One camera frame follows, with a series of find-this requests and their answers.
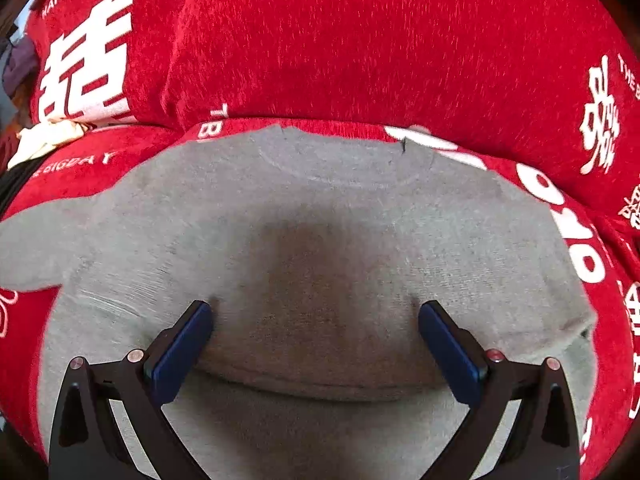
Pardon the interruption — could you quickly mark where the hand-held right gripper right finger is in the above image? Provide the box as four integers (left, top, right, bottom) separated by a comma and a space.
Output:
417, 300, 581, 480

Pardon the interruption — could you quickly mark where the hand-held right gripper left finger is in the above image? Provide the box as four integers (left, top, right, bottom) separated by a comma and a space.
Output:
48, 300, 216, 480

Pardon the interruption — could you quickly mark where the grey knit sweater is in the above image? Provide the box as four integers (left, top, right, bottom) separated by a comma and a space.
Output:
0, 125, 598, 480

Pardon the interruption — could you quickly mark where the pile of dark clothes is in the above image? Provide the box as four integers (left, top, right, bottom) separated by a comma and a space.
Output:
0, 30, 41, 101

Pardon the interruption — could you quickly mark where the red printed sofa seat cover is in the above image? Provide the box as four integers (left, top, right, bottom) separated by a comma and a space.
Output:
0, 117, 640, 480

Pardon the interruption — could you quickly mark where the black cloth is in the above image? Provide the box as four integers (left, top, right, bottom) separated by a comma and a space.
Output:
0, 157, 46, 216

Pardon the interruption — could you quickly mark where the cream cloth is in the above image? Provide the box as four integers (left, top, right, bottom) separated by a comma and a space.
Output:
7, 119, 98, 168

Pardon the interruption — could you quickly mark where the red printed sofa back cushion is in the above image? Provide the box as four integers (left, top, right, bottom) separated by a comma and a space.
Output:
27, 0, 201, 128

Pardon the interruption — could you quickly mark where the large red sofa back cushion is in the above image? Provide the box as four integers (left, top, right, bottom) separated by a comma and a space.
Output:
162, 0, 640, 221

